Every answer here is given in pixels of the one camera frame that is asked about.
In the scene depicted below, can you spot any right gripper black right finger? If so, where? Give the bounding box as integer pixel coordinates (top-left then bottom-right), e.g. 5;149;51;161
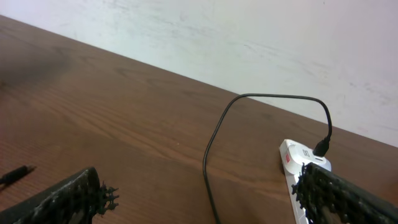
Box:
293;162;397;224

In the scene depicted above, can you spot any black charger cable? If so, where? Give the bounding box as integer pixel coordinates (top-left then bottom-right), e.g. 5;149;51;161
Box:
0;93;333;224

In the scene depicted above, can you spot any white charger adapter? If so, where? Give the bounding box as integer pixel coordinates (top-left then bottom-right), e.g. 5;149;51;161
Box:
279;139;331;175

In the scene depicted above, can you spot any white power strip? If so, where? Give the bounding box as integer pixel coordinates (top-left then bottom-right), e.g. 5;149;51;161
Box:
284;169;309;224

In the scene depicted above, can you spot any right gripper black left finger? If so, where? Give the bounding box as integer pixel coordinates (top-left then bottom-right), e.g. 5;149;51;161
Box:
1;167;119;224

